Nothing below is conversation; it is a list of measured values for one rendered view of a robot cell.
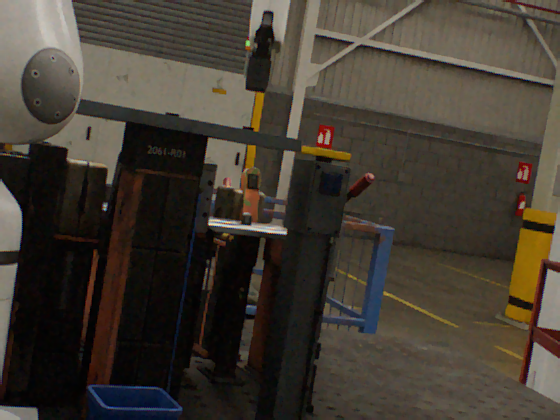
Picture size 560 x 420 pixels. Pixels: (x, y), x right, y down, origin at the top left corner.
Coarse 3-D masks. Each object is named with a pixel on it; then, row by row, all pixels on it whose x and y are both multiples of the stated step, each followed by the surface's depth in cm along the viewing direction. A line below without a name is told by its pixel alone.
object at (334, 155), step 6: (306, 150) 136; (312, 150) 135; (318, 150) 133; (324, 150) 134; (330, 150) 134; (318, 156) 136; (324, 156) 134; (330, 156) 134; (336, 156) 135; (342, 156) 135; (348, 156) 136; (330, 162) 137
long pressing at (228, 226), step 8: (104, 208) 148; (104, 216) 148; (208, 224) 156; (216, 224) 157; (224, 224) 158; (232, 224) 160; (240, 224) 168; (256, 224) 175; (264, 224) 178; (224, 232) 158; (232, 232) 158; (240, 232) 159; (248, 232) 160; (256, 232) 160; (264, 232) 161; (272, 232) 162; (280, 232) 163
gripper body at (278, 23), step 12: (264, 0) 124; (276, 0) 124; (288, 0) 125; (252, 12) 126; (276, 12) 124; (252, 24) 124; (276, 24) 124; (252, 36) 124; (276, 36) 124; (276, 48) 133
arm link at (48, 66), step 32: (0, 0) 81; (32, 0) 83; (64, 0) 87; (0, 32) 80; (32, 32) 81; (64, 32) 85; (0, 64) 80; (32, 64) 81; (64, 64) 84; (0, 96) 80; (32, 96) 81; (64, 96) 84; (0, 128) 82; (32, 128) 83
